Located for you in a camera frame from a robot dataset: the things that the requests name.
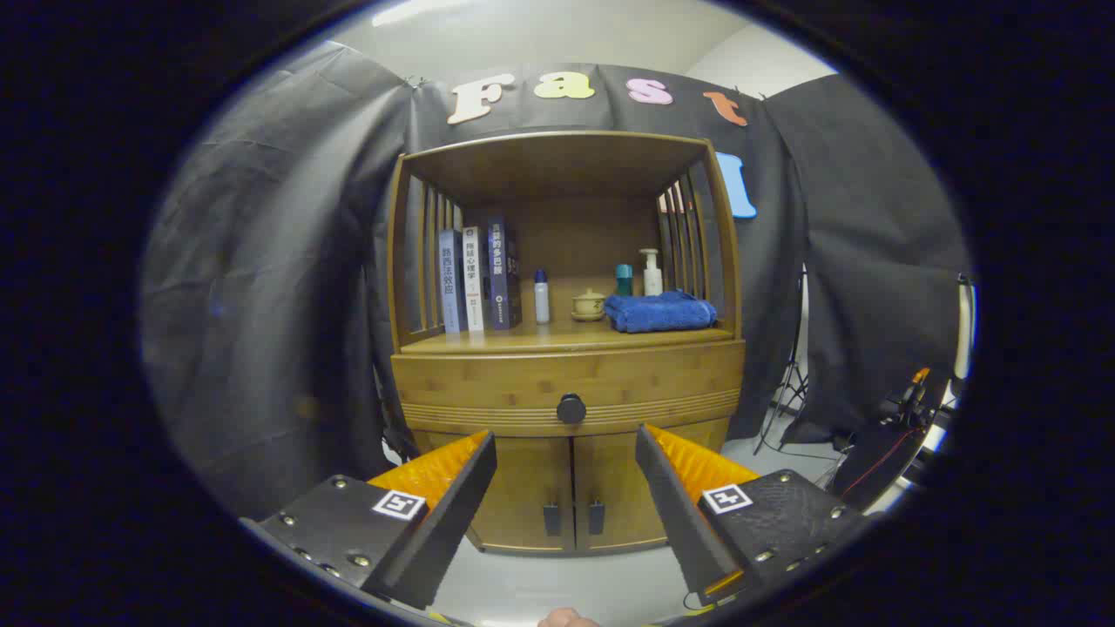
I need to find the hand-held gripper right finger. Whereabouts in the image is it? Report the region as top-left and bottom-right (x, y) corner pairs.
(634, 423), (872, 606)

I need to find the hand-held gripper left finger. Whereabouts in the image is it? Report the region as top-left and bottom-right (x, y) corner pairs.
(240, 428), (497, 610)

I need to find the wooden drawer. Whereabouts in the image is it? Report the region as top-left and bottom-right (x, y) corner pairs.
(392, 341), (747, 436)

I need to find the wooden cabinet door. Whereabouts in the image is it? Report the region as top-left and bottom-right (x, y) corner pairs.
(414, 431), (576, 551)
(573, 418), (731, 551)

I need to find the wooden countertop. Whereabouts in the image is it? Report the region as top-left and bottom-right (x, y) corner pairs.
(402, 296), (737, 354)

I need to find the wooden cabinet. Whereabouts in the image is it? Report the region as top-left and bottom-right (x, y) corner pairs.
(386, 131), (747, 556)

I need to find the folded blue towel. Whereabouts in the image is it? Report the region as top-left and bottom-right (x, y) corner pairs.
(604, 290), (719, 334)

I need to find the black equipment with orange part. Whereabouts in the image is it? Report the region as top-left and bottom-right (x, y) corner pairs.
(828, 367), (959, 510)

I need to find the light blue book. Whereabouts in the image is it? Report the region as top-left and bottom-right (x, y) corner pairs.
(438, 229), (465, 334)

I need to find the white book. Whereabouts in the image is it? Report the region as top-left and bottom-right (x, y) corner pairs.
(463, 226), (486, 333)

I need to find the dark blue book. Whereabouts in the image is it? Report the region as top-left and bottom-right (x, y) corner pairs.
(485, 218), (524, 331)

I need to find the black backdrop cloth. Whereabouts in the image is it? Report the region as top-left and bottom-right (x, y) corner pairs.
(144, 39), (972, 519)

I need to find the white upright panel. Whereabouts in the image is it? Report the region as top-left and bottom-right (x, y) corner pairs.
(954, 274), (976, 380)

